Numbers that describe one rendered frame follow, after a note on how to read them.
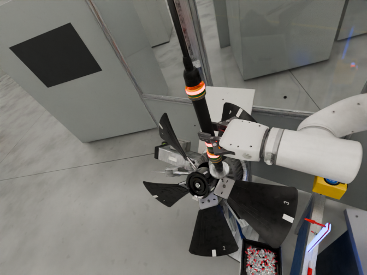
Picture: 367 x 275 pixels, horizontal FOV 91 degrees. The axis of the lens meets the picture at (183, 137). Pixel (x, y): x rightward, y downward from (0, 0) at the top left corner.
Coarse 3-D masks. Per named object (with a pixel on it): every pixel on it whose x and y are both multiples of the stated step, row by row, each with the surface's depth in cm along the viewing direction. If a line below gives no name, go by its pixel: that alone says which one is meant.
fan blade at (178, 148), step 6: (162, 120) 85; (168, 120) 80; (162, 126) 88; (168, 126) 81; (162, 132) 92; (168, 132) 84; (162, 138) 98; (168, 138) 89; (174, 138) 81; (174, 144) 85; (180, 150) 82; (186, 156) 79
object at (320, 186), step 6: (318, 180) 77; (324, 180) 76; (318, 186) 77; (324, 186) 76; (330, 186) 74; (336, 186) 73; (342, 186) 72; (318, 192) 80; (324, 192) 78; (330, 192) 76; (336, 192) 74; (342, 192) 73; (336, 198) 77
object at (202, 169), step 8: (200, 168) 79; (208, 168) 79; (192, 176) 77; (200, 176) 74; (208, 176) 74; (192, 184) 77; (200, 184) 75; (208, 184) 72; (216, 184) 77; (192, 192) 77; (200, 192) 75; (208, 192) 72
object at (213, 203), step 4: (212, 192) 81; (208, 196) 81; (212, 196) 81; (216, 196) 82; (200, 200) 80; (204, 200) 80; (212, 200) 81; (216, 200) 82; (200, 204) 80; (204, 204) 80; (208, 204) 81; (212, 204) 81; (216, 204) 82; (200, 208) 80; (204, 208) 80
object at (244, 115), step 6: (228, 108) 72; (234, 108) 69; (240, 108) 66; (222, 114) 76; (234, 114) 68; (240, 114) 65; (246, 114) 63; (222, 120) 76; (246, 120) 63; (252, 120) 61; (222, 132) 74; (222, 156) 70
